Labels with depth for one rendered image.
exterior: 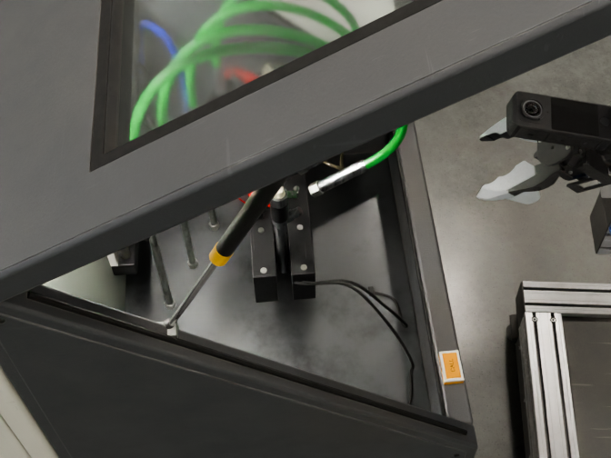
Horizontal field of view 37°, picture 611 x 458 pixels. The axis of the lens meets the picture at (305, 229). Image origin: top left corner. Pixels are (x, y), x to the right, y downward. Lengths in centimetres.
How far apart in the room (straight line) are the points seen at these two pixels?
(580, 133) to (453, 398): 53
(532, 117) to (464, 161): 188
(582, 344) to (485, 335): 31
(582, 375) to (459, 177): 81
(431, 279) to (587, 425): 86
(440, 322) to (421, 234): 17
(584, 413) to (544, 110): 135
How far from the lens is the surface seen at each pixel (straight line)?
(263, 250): 149
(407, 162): 164
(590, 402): 229
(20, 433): 122
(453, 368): 141
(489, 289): 263
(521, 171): 109
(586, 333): 237
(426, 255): 152
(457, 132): 296
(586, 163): 106
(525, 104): 101
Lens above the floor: 222
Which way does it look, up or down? 55 degrees down
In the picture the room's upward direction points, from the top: 2 degrees counter-clockwise
